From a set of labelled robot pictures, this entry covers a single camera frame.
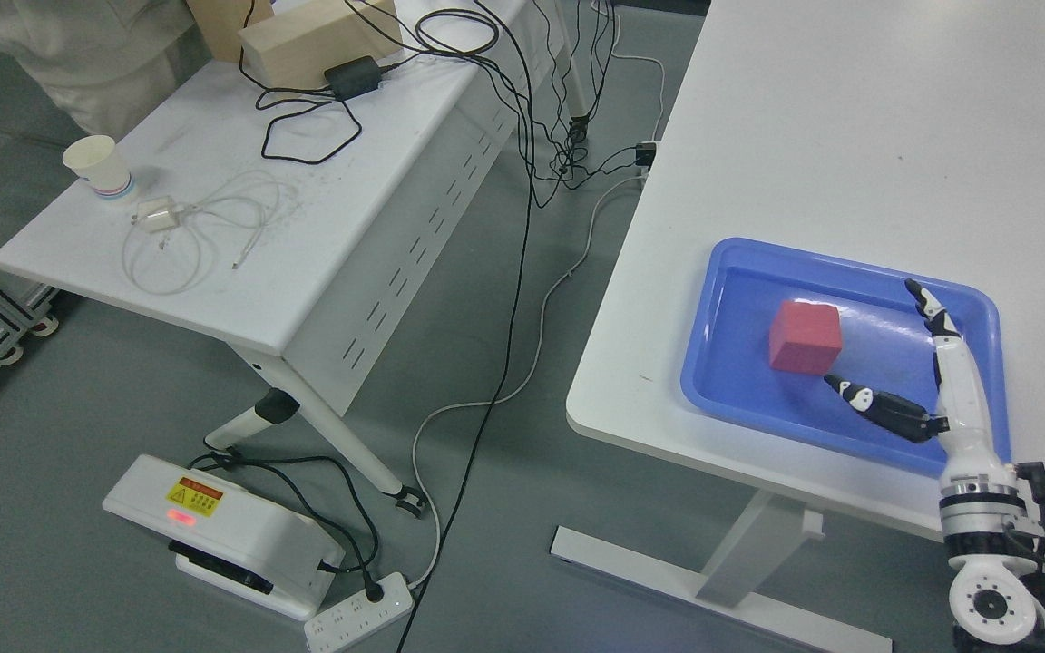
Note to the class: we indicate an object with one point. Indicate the white box device warning label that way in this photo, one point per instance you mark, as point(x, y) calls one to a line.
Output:
point(229, 537)

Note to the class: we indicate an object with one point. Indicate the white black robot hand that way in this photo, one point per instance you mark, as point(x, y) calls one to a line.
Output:
point(961, 420)

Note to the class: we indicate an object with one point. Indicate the black power adapter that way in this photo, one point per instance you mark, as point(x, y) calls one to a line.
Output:
point(352, 79)

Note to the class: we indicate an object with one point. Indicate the blue plastic tray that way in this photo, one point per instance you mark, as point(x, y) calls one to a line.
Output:
point(726, 374)

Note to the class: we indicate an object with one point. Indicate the light wooden box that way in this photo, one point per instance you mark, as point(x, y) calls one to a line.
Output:
point(292, 49)

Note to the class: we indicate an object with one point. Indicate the person in beige clothing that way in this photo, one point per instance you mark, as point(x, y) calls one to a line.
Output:
point(107, 64)

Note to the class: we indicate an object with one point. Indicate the white folding desk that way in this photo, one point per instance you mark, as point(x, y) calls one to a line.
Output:
point(303, 265)

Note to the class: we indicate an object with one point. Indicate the white paper cup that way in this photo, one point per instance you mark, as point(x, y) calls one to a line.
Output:
point(96, 161)

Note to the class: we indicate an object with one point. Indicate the white power strip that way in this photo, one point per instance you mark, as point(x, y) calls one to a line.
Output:
point(356, 618)

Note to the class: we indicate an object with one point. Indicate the white charger with cable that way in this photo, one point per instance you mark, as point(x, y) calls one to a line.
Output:
point(173, 244)

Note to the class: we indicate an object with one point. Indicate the white height-adjustable table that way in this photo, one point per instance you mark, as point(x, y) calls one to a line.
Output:
point(908, 135)

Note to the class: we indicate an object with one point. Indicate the pink foam block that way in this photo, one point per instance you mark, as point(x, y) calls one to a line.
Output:
point(805, 338)

